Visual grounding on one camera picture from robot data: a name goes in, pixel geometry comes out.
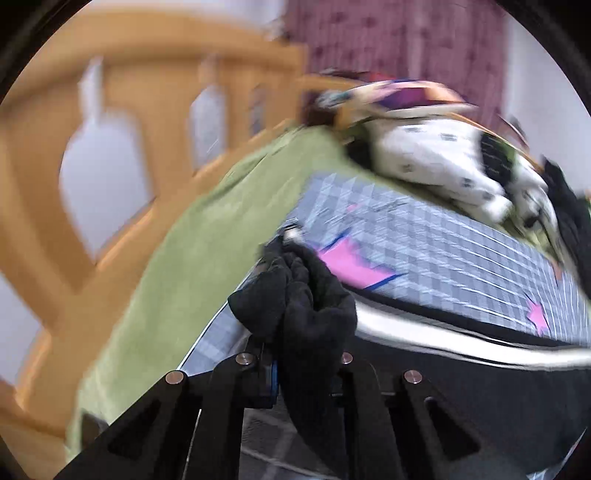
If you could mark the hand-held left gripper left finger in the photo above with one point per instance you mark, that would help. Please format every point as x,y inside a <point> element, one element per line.
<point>258,383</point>

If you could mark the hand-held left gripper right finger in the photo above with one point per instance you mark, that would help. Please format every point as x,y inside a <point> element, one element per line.
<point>369,392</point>

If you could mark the black pants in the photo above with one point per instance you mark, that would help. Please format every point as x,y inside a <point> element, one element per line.
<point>304,314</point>

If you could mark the green bed sheet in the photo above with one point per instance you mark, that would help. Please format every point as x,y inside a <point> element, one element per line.
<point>194,258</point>

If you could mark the grey checkered printed blanket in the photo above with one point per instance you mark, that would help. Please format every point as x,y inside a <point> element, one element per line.
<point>415,258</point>

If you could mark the white spotted pillow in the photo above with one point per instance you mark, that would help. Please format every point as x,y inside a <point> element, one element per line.
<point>443,161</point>

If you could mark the dark cloth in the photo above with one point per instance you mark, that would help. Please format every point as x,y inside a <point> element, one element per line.
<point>570,217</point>

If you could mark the colourful patterned cushion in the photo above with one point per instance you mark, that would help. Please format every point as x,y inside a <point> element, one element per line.
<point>392,99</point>

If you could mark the maroon patterned curtain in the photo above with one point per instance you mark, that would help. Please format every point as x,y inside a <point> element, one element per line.
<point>397,46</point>

